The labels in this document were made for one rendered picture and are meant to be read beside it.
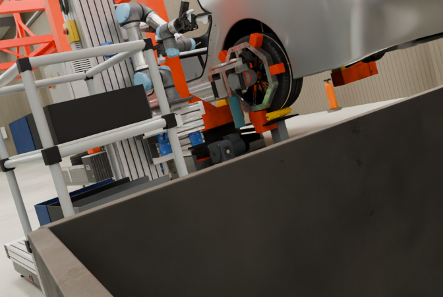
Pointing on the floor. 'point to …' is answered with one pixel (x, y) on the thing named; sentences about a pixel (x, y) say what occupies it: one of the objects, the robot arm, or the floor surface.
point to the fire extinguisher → (331, 97)
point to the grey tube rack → (82, 130)
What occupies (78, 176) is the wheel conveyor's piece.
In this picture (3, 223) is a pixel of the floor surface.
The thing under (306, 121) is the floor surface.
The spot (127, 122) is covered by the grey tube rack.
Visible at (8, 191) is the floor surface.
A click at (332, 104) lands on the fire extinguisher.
